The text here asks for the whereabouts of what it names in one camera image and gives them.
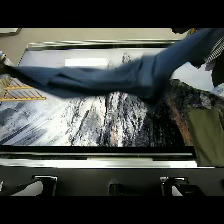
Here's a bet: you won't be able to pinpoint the checked shirt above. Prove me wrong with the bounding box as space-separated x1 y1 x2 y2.
204 34 224 65

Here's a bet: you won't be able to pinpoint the olive green garment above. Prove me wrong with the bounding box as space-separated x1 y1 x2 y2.
185 107 224 168

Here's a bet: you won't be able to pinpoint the silver frame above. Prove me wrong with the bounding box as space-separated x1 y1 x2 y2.
0 151 224 197

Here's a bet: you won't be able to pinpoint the blue trousers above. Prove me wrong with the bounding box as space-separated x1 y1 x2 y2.
0 28 224 102

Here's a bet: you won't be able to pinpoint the black garment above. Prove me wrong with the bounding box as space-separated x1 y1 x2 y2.
211 49 224 88

